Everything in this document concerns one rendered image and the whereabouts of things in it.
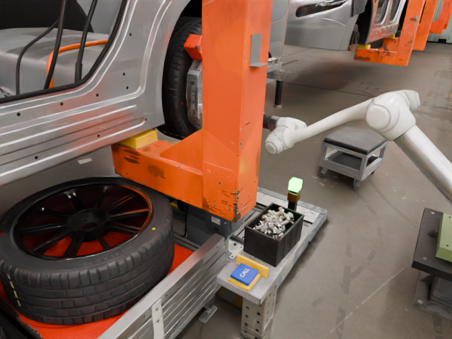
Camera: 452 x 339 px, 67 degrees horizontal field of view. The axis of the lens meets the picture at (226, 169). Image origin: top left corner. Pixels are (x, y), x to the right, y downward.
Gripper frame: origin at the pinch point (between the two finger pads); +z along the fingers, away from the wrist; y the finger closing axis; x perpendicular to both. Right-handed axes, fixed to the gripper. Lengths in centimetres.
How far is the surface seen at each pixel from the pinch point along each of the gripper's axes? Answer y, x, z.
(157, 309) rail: -102, 63, -40
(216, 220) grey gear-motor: -65, 22, -26
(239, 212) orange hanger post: -61, 50, -47
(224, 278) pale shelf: -84, 57, -55
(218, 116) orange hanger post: -36, 77, -39
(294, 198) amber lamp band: -47, 40, -62
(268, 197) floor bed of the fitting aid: -33, -46, -19
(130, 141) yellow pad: -51, 61, 9
